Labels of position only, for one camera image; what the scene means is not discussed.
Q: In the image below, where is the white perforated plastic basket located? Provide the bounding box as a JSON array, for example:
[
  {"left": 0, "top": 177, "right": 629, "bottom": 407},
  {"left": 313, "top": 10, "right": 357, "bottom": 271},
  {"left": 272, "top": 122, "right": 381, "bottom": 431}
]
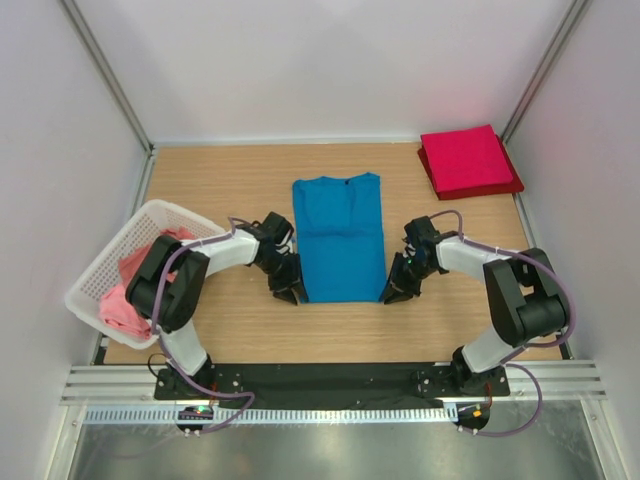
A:
[{"left": 65, "top": 199, "right": 224, "bottom": 350}]

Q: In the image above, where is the white slotted cable duct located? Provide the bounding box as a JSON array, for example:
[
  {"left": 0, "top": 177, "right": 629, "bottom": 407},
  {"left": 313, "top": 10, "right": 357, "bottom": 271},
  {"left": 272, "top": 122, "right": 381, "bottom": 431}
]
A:
[{"left": 83, "top": 404, "right": 458, "bottom": 426}]

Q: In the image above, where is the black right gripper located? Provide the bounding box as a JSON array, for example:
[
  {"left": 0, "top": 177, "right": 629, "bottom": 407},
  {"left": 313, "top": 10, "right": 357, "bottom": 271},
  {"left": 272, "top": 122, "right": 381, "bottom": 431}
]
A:
[{"left": 380, "top": 253, "right": 436, "bottom": 306}]

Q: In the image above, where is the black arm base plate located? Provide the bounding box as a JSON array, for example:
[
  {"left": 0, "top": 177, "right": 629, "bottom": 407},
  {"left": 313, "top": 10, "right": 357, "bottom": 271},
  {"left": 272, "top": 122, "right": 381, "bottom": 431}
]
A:
[{"left": 153, "top": 362, "right": 511, "bottom": 401}]

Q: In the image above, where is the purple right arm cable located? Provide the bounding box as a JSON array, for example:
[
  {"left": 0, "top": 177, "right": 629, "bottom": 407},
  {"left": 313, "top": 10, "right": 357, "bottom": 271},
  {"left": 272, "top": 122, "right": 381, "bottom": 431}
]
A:
[{"left": 429, "top": 209, "right": 577, "bottom": 439}]

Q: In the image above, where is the folded dark red t shirt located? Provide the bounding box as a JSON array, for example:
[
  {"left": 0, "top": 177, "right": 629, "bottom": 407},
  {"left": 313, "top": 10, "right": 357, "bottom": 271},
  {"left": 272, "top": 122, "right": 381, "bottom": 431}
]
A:
[{"left": 435, "top": 137, "right": 524, "bottom": 201}]

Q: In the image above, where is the folded magenta t shirt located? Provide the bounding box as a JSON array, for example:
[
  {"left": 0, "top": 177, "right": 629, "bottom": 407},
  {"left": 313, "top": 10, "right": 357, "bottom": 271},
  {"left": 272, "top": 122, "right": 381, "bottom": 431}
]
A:
[{"left": 421, "top": 124, "right": 514, "bottom": 196}]

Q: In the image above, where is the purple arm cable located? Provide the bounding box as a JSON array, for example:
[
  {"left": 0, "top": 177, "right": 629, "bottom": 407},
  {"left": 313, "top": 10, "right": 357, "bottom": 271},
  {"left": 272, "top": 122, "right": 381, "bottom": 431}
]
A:
[
  {"left": 429, "top": 209, "right": 577, "bottom": 439},
  {"left": 149, "top": 215, "right": 256, "bottom": 435}
]

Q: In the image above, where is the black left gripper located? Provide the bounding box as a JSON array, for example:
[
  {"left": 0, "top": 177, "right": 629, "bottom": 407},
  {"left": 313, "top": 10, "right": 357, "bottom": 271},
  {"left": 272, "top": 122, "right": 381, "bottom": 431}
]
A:
[{"left": 256, "top": 252, "right": 308, "bottom": 306}]

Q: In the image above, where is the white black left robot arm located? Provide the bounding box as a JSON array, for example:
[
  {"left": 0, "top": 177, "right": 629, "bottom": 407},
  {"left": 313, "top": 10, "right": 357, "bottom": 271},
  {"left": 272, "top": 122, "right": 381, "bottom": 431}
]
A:
[{"left": 125, "top": 212, "right": 308, "bottom": 400}]

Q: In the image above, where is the pink t shirt in basket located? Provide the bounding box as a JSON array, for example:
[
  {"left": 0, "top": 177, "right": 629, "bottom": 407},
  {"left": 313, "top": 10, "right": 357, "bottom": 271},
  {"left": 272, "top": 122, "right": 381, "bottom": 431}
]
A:
[{"left": 99, "top": 283, "right": 151, "bottom": 340}]

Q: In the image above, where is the aluminium rail frame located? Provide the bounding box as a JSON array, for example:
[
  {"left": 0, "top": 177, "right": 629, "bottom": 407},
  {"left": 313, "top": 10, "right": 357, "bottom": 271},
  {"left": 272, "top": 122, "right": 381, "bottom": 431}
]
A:
[{"left": 59, "top": 360, "right": 607, "bottom": 405}]

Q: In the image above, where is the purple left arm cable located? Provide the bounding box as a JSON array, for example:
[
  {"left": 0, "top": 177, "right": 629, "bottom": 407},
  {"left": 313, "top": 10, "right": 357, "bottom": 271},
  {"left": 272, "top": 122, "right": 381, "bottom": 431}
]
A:
[{"left": 149, "top": 215, "right": 256, "bottom": 435}]

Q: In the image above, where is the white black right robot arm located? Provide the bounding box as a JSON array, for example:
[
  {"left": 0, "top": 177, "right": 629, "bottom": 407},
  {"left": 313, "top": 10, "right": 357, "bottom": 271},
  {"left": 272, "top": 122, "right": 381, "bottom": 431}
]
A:
[{"left": 379, "top": 216, "right": 576, "bottom": 396}]

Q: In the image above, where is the blue t shirt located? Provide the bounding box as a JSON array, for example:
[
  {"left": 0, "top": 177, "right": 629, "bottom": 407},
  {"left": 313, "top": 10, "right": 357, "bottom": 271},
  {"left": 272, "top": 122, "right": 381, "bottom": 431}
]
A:
[{"left": 292, "top": 173, "right": 386, "bottom": 303}]

